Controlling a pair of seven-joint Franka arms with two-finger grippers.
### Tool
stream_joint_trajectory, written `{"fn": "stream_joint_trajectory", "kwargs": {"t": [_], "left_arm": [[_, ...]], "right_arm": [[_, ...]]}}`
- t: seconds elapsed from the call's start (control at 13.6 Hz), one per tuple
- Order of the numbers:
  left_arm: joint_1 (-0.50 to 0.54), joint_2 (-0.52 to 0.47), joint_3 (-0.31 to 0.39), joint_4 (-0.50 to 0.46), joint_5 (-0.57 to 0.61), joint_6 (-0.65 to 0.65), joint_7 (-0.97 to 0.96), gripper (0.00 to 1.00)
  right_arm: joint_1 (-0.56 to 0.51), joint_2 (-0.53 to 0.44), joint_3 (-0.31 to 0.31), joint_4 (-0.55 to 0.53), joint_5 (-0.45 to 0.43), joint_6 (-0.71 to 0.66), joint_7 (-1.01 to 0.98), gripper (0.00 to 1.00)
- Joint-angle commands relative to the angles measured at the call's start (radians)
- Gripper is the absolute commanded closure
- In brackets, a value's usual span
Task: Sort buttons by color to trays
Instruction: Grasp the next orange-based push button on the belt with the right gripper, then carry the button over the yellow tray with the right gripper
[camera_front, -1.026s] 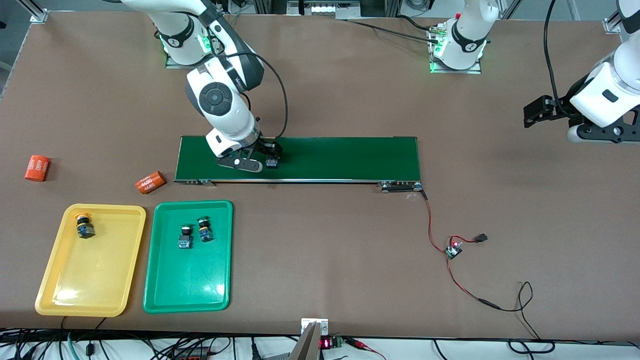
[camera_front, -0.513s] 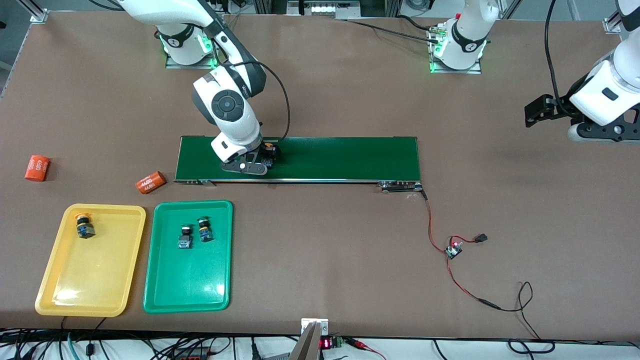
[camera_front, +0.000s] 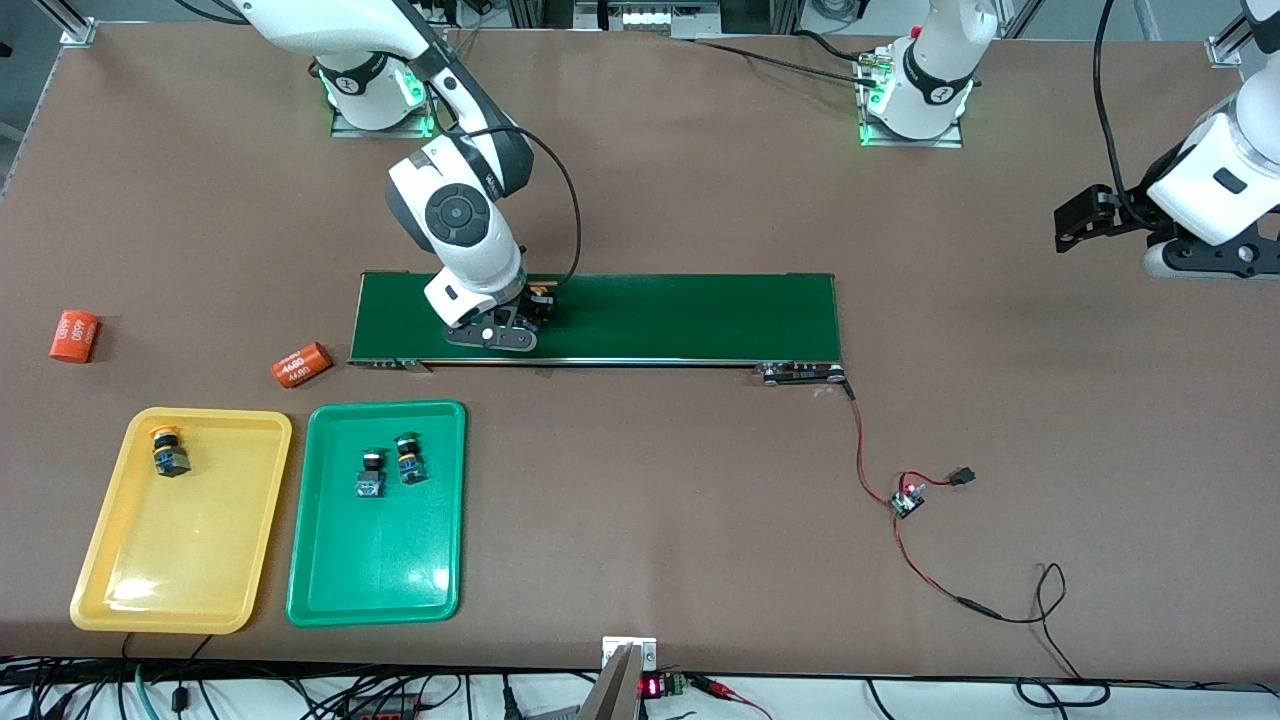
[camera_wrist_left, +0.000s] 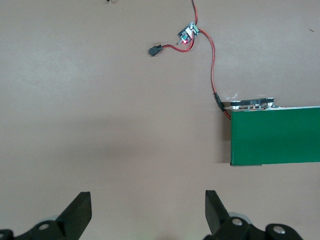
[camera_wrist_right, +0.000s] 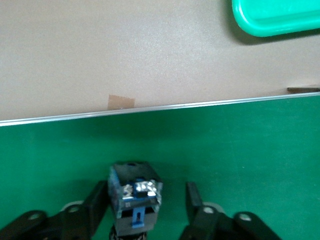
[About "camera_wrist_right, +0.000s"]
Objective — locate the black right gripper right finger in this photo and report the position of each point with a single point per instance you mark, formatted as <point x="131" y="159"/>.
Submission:
<point x="207" y="222"/>

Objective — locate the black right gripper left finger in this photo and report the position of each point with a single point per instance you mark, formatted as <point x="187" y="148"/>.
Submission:
<point x="75" y="220"/>

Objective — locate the yellow push button switch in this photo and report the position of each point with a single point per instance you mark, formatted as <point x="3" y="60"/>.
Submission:
<point x="135" y="195"/>

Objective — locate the green conveyor belt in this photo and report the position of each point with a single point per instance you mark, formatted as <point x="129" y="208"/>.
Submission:
<point x="225" y="137"/>

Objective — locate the brown tape piece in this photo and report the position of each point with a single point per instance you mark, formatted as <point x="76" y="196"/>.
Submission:
<point x="120" y="102"/>

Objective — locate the green plastic tray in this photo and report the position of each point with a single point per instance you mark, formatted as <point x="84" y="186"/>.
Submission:
<point x="280" y="15"/>

